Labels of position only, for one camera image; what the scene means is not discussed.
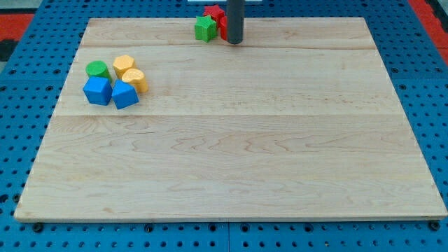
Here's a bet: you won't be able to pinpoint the light wooden board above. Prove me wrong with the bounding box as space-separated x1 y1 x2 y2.
15 17 447 223

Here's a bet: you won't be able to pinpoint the green star block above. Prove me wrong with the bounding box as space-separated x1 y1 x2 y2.
194 15 217 43

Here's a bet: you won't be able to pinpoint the yellow heart block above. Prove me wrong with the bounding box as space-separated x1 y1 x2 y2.
121 68 149 93

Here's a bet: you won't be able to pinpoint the blue pentagon block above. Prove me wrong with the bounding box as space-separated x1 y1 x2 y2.
111 80 139 109

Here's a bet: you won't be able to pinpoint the red block behind rod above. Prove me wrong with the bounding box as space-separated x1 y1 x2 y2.
219 16 228 41

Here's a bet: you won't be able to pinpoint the red star block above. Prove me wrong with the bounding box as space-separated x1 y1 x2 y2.
203 4 225 28

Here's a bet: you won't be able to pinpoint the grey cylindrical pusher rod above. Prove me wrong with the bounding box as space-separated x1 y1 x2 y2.
226 0 244 45

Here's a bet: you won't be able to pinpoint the yellow hexagon block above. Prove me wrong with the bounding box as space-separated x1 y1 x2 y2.
113 55 137 79

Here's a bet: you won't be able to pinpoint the blue cube block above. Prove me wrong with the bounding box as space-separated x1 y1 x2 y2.
83 76 112 106

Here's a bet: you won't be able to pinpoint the green cylinder block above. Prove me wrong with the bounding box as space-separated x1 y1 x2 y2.
85 60 112 82

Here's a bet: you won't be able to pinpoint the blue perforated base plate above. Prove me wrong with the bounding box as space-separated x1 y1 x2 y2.
1 0 447 251

